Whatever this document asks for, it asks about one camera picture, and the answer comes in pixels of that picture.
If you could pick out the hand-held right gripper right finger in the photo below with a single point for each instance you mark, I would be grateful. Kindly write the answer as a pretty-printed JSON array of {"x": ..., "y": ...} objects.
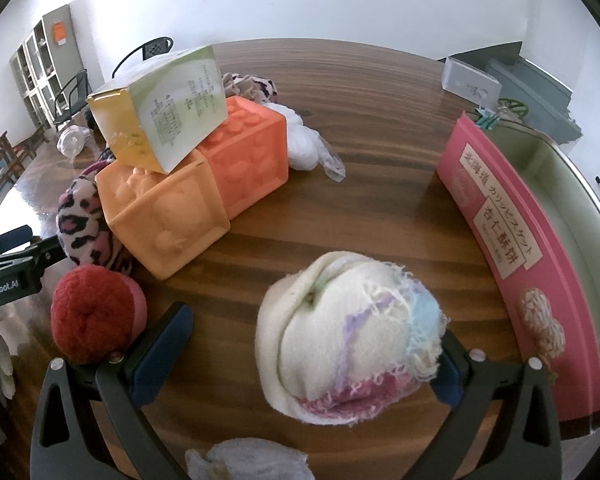
[{"x": 447, "y": 382}]

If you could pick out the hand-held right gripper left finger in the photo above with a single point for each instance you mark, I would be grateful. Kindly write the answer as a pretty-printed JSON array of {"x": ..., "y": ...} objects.
[{"x": 164, "y": 342}]

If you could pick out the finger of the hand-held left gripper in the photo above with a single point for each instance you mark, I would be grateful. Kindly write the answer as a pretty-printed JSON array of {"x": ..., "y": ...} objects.
[
  {"x": 10, "y": 239},
  {"x": 45, "y": 255}
]

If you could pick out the pink leopard print sock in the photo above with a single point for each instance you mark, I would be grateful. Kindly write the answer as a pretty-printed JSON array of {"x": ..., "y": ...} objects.
[{"x": 85, "y": 225}]

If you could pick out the cream pastel sock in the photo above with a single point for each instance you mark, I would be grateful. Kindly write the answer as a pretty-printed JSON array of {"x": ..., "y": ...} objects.
[{"x": 340, "y": 340}]

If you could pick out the light orange embossed toy block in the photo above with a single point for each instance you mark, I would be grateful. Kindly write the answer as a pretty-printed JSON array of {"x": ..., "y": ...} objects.
[{"x": 165, "y": 215}]

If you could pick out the pink storage box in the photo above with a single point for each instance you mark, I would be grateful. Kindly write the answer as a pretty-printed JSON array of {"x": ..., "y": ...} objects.
[{"x": 505, "y": 240}]

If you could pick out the dark orange studded toy block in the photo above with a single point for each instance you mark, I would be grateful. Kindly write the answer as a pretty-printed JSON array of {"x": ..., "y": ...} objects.
[{"x": 250, "y": 160}]

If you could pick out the yellow green carton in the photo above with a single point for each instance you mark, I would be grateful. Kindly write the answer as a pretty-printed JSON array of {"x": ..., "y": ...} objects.
[{"x": 180, "y": 105}]

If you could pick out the red and pink fuzzy sock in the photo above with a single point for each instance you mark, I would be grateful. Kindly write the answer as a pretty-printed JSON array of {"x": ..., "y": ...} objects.
[{"x": 90, "y": 315}]

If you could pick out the white paper cup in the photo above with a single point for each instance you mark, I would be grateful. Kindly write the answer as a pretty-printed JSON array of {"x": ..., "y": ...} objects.
[{"x": 72, "y": 141}]

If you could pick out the pale grey fuzzy cloth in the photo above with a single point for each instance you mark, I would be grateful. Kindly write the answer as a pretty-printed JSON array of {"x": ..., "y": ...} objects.
[{"x": 250, "y": 462}]

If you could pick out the black metal chair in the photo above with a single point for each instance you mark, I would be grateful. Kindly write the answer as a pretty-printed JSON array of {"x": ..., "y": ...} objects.
[
  {"x": 72, "y": 91},
  {"x": 157, "y": 49}
]

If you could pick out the grey shelf cabinet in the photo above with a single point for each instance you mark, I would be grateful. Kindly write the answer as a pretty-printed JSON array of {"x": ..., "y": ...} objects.
[{"x": 55, "y": 67}]

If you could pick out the wooden desk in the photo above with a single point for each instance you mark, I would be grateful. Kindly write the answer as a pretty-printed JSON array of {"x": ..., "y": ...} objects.
[{"x": 380, "y": 200}]

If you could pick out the orange paper notice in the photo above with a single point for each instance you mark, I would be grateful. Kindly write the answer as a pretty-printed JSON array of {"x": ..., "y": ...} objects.
[{"x": 60, "y": 33}]

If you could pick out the white cloth in clear wrap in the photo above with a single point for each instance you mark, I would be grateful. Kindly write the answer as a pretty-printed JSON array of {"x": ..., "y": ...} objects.
[{"x": 305, "y": 145}]

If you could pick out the purple leopard print sock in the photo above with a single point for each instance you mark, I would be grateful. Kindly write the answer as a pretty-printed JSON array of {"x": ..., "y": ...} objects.
[{"x": 252, "y": 87}]

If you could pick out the small white box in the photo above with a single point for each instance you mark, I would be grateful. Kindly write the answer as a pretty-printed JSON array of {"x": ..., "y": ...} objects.
[{"x": 467, "y": 82}]

